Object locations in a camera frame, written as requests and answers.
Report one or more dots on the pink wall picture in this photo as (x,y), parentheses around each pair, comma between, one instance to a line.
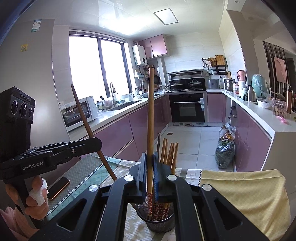
(280,69)

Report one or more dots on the bundle of chopsticks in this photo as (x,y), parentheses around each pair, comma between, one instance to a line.
(172,155)

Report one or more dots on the energy label sticker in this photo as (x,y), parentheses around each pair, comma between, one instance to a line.
(37,26)

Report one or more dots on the person's left forearm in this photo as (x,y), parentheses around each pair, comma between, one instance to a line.
(11,220)

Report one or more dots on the pink plastic wrapper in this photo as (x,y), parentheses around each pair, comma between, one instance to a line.
(281,119)

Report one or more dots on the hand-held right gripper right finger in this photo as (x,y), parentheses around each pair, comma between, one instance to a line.
(157,178)

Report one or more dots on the steel steamer pot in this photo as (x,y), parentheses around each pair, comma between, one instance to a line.
(229,85)

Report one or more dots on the kitchen window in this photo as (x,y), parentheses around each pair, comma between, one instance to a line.
(87,64)

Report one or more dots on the long pink base cabinets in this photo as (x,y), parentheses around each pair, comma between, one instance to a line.
(124,129)

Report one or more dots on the yellow cloth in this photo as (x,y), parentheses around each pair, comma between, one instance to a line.
(242,192)

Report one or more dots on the black range hood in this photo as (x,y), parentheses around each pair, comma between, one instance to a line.
(186,75)

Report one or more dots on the ceiling light panel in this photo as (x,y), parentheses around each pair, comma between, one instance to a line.
(166,16)

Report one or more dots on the black smartphone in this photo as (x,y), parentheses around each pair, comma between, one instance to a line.
(59,187)

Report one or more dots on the narrow pink base cabinet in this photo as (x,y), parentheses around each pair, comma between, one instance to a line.
(216,107)

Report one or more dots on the brown tumbler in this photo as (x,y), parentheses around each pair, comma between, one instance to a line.
(290,102)

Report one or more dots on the white tissue wad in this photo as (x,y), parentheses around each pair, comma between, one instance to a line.
(39,194)

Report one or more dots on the white water heater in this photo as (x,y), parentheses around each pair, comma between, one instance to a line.
(140,54)

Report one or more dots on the white bowl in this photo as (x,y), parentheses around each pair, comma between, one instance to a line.
(263,104)

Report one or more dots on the dark brown chopstick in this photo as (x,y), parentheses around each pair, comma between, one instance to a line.
(85,120)

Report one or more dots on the bag of greens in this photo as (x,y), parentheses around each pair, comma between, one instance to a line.
(225,154)

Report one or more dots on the mint green appliance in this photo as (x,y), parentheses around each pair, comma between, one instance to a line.
(260,85)

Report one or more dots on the pink peninsula cabinets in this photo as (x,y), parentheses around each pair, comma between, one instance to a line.
(252,139)

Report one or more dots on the light wood chopstick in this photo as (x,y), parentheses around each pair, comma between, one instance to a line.
(150,115)

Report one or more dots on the wooden cutting board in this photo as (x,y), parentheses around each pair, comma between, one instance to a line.
(220,60)

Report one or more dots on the black wall rack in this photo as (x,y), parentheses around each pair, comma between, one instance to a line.
(218,69)

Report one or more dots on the grey refrigerator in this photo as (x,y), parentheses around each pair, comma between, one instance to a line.
(41,69)

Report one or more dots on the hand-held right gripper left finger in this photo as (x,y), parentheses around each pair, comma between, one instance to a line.
(144,176)

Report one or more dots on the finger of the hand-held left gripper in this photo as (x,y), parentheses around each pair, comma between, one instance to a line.
(87,147)
(69,143)

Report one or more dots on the pink wall cabinet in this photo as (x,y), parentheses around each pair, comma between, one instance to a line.
(153,46)

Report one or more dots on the steel faucet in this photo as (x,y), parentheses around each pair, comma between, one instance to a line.
(112,92)

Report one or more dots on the white toaster oven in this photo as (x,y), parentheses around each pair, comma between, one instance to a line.
(78,113)

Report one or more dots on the clear plastic container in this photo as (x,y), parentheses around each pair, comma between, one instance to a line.
(278,107)

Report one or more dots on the steel thermos flask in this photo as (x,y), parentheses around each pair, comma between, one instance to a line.
(251,93)

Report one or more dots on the kitchen sink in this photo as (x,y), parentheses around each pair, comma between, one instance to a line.
(124,105)

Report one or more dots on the pink kettle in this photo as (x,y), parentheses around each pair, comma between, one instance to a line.
(241,78)

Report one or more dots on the wok with glass lid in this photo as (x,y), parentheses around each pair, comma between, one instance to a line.
(195,84)
(177,87)

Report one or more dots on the black built-in oven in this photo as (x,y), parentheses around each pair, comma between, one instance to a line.
(187,110)

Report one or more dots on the yellow sticker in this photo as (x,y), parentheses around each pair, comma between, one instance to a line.
(23,48)

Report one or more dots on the hanging black pan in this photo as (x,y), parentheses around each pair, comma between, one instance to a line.
(157,79)

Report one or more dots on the person's left hand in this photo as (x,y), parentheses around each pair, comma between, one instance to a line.
(37,210)

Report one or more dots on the patterned tablecloth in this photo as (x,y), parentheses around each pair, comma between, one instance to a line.
(92,166)

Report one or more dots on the black mesh utensil holder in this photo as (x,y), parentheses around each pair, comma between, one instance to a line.
(161,226)

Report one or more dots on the amber oil plastic bottle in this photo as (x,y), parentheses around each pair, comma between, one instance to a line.
(229,135)

